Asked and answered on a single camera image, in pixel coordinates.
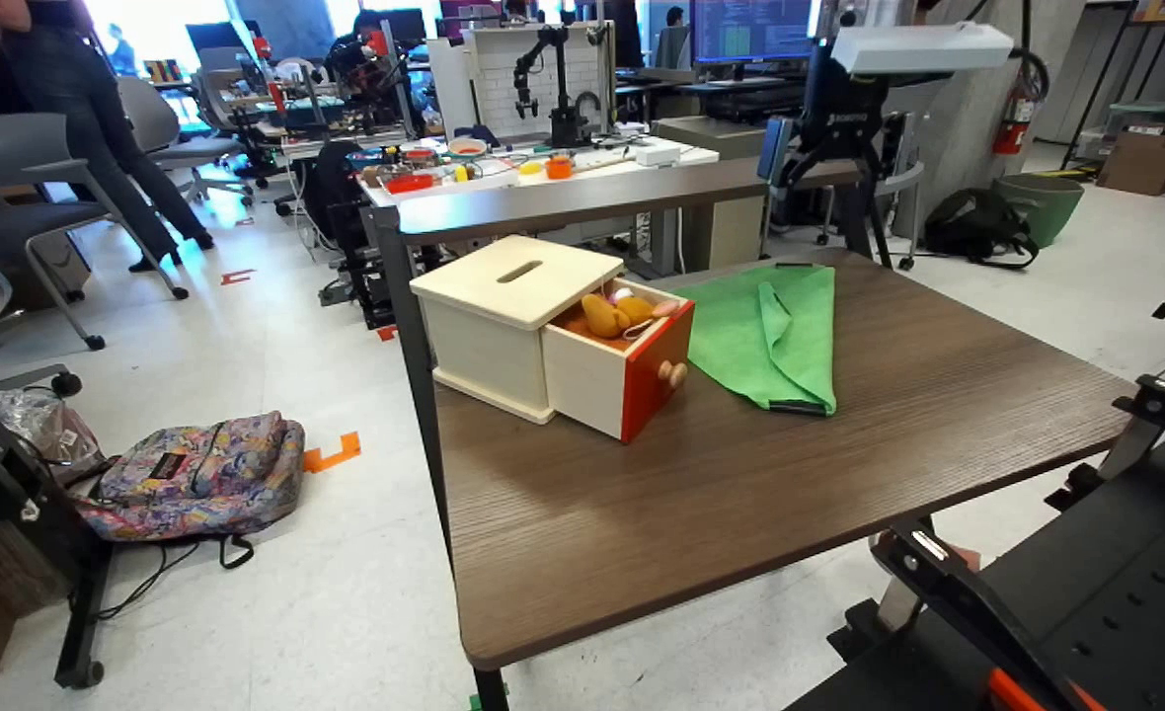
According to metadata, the orange plastic bracket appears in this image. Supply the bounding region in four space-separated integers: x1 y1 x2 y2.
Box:
300 429 366 478

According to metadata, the red shallow dish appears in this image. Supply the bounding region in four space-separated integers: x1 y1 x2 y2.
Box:
378 164 443 196

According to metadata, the black equipment cart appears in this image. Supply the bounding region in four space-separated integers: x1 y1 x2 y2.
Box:
782 372 1165 711

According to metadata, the green cloth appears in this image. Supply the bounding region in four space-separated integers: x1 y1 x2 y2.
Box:
684 255 842 422

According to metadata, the clear plastic bag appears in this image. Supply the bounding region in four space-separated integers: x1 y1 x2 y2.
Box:
0 387 110 484

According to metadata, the black backpack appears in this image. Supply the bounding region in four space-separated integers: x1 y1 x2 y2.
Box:
916 184 1042 273

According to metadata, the white panel board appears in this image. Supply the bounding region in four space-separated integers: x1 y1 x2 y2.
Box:
428 17 621 142

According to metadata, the black metal stand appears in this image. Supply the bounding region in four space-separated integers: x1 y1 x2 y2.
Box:
0 366 118 693

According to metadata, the colourful patterned backpack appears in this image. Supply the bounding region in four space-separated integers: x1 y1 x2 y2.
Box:
71 406 306 572

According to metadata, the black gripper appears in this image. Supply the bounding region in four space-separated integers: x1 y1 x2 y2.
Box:
787 54 908 205

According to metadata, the dark wood side table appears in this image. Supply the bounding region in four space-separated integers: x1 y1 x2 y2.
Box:
360 146 895 535

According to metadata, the cream wooden slot box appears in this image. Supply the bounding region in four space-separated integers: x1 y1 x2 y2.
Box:
406 231 632 428

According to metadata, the yellow toy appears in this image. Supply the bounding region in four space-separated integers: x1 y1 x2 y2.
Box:
575 288 658 343

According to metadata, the beige cabinet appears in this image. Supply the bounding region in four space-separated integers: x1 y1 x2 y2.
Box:
653 114 770 270

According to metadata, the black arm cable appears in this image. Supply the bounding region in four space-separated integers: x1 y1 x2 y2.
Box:
1011 0 1053 102

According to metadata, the computer monitor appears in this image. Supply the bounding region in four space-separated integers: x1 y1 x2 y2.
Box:
687 0 816 72

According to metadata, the drawer with orange front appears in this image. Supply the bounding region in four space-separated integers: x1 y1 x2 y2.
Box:
541 277 700 446

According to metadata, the white tray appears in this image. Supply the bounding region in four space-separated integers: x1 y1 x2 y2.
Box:
354 130 724 208

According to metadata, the cardboard box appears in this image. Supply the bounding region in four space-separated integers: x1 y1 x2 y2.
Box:
1098 122 1165 196

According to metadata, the red fire extinguisher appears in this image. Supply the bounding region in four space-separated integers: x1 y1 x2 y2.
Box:
990 61 1045 162

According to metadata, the grey office chair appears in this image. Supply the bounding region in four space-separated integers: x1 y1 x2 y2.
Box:
870 114 933 273

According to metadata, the grey metal-legged chair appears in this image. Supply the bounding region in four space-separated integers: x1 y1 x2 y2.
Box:
0 112 195 356

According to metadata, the green bag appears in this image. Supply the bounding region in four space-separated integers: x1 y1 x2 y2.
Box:
996 169 1084 251

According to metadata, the standing person in jeans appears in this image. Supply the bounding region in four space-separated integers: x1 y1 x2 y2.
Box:
0 0 217 277

